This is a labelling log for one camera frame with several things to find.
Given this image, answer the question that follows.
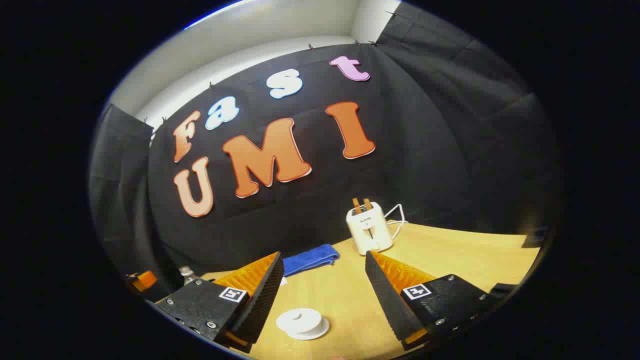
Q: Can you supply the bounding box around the blue towel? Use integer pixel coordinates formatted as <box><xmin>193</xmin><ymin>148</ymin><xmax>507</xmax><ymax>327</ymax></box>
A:
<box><xmin>282</xmin><ymin>244</ymin><xmax>341</xmax><ymax>277</ymax></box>

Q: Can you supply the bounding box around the white saucer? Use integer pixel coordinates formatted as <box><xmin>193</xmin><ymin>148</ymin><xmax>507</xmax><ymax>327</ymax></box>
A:
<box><xmin>287</xmin><ymin>317</ymin><xmax>331</xmax><ymax>341</ymax></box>

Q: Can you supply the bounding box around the black backdrop cloth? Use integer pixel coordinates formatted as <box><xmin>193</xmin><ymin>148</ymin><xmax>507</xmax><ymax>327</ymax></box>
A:
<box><xmin>89</xmin><ymin>2</ymin><xmax>562</xmax><ymax>282</ymax></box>

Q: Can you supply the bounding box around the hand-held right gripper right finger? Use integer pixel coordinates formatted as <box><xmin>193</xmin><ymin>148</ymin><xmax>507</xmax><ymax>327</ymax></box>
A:
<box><xmin>364</xmin><ymin>250</ymin><xmax>502</xmax><ymax>352</ymax></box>

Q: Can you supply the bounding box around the cream white toaster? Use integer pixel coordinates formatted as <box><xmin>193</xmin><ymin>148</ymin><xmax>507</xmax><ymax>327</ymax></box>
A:
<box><xmin>346</xmin><ymin>202</ymin><xmax>395</xmax><ymax>256</ymax></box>

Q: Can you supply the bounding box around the white toaster cable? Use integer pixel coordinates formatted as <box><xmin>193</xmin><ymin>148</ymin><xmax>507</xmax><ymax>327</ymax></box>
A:
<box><xmin>382</xmin><ymin>203</ymin><xmax>409</xmax><ymax>240</ymax></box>

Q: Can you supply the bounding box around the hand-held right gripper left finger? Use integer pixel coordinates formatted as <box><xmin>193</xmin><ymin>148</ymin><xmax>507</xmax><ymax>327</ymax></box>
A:
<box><xmin>154</xmin><ymin>251</ymin><xmax>286</xmax><ymax>354</ymax></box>

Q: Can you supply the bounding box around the black table clamp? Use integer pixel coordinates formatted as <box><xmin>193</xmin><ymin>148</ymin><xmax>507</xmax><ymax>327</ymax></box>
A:
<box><xmin>521</xmin><ymin>227</ymin><xmax>549</xmax><ymax>249</ymax></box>
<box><xmin>489</xmin><ymin>283</ymin><xmax>519</xmax><ymax>301</ymax></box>

